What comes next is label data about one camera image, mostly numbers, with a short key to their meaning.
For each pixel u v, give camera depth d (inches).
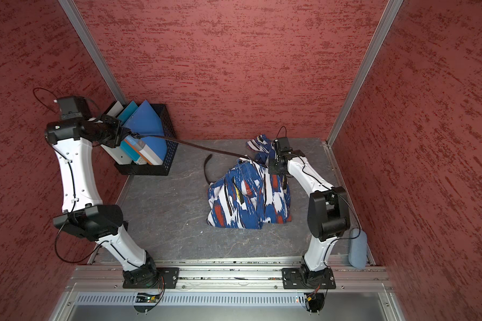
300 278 28.6
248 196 34.7
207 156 44.4
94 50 32.0
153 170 40.1
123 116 36.3
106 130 23.9
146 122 39.0
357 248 31.3
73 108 20.6
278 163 26.3
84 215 17.3
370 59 33.4
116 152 37.3
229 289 29.1
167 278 29.3
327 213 19.2
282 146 29.1
